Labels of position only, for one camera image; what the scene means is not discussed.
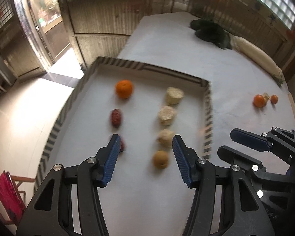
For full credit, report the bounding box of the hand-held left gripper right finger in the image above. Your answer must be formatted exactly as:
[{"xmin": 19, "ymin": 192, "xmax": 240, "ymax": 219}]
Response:
[{"xmin": 172, "ymin": 135, "xmax": 276, "ymax": 236}]

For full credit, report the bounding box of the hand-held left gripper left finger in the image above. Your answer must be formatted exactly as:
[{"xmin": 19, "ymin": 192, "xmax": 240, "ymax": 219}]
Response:
[{"xmin": 15, "ymin": 134, "xmax": 121, "ymax": 236}]

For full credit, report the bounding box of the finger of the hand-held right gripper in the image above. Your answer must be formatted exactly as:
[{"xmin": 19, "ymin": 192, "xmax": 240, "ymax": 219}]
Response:
[
  {"xmin": 230, "ymin": 126, "xmax": 295, "ymax": 158},
  {"xmin": 217, "ymin": 146, "xmax": 267, "ymax": 177}
]

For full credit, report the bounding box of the small beige crumbly cake chunk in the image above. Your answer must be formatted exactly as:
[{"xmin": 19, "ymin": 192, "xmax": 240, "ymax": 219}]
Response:
[{"xmin": 157, "ymin": 129, "xmax": 174, "ymax": 149}]

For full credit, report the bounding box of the beige crumbly round cake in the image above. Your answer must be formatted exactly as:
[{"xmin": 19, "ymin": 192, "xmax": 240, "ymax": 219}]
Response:
[
  {"xmin": 158, "ymin": 106, "xmax": 177, "ymax": 126},
  {"xmin": 165, "ymin": 87, "xmax": 185, "ymax": 106}
]

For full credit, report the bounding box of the striped tray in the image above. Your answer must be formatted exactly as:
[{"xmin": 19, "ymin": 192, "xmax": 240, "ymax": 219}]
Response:
[{"xmin": 34, "ymin": 56, "xmax": 223, "ymax": 236}]

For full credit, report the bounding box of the wrapped white radish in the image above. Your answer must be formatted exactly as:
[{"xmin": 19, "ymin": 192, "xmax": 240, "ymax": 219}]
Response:
[{"xmin": 232, "ymin": 36, "xmax": 284, "ymax": 86}]

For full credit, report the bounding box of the wooden chair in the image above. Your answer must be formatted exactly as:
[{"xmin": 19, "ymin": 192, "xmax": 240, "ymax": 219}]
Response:
[{"xmin": 0, "ymin": 174, "xmax": 37, "ymax": 224}]

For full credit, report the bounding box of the red cloth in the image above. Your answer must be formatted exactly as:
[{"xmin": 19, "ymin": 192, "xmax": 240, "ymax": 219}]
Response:
[{"xmin": 0, "ymin": 171, "xmax": 26, "ymax": 223}]

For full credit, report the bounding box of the green bok choy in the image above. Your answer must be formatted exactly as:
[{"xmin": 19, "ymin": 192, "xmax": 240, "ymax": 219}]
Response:
[{"xmin": 190, "ymin": 18, "xmax": 233, "ymax": 50}]

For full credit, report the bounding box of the white table cloth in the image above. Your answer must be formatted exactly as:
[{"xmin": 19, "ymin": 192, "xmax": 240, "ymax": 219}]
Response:
[{"xmin": 118, "ymin": 12, "xmax": 295, "ymax": 168}]

